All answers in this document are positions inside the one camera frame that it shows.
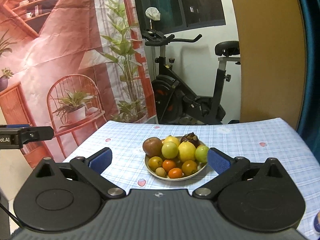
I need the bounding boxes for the green apple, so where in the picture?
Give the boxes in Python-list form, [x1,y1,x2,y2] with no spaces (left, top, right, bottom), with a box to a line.
[195,145,209,163]

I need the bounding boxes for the dark purple mangosteen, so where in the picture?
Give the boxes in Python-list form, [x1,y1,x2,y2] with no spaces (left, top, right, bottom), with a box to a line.
[180,132,200,148]

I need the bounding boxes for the orange tangerine bottom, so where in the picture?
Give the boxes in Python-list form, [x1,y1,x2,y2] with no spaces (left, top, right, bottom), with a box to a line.
[168,167,183,179]

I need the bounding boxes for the orange tangerine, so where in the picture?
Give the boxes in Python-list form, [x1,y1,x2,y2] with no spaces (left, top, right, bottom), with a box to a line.
[168,167,183,179]
[162,159,176,173]

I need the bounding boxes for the small yellow-green lime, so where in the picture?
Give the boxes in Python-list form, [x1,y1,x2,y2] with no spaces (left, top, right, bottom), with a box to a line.
[162,141,178,159]

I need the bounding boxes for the brown passion fruit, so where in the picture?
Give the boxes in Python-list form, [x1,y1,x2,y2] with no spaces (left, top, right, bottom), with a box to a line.
[143,137,163,158]

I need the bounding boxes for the large yellow lemon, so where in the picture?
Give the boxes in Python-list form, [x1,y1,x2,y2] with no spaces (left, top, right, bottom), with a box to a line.
[163,135,180,146]

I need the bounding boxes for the small tan longan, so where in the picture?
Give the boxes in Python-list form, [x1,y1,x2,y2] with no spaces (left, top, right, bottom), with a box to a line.
[155,167,167,178]

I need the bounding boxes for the beige round plate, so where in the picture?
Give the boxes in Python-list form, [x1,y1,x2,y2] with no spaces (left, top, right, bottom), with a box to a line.
[144,135,209,182]

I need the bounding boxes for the blue plaid tablecloth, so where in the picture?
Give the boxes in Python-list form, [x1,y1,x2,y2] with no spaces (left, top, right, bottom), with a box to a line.
[69,118,319,239]

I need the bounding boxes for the dark orange citrus right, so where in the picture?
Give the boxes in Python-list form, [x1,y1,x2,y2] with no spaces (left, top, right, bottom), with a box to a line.
[182,160,198,176]

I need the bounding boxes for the dark green-orange citrus left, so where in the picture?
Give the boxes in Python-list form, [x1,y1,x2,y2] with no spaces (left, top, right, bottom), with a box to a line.
[148,156,163,171]

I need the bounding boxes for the black exercise bike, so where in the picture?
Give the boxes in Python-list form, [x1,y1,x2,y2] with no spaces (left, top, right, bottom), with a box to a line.
[141,28,241,126]

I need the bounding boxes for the printed room backdrop cloth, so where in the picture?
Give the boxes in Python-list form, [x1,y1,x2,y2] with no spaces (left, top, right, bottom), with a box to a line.
[1,0,156,167]

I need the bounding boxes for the wooden door panel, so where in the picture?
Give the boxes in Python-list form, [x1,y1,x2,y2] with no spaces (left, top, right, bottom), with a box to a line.
[232,0,306,128]

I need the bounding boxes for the white cloth on bike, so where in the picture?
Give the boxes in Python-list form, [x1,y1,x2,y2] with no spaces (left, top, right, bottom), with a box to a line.
[145,7,161,21]

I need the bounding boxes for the dark window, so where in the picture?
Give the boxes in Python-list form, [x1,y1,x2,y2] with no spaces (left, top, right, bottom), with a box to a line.
[135,0,226,34]

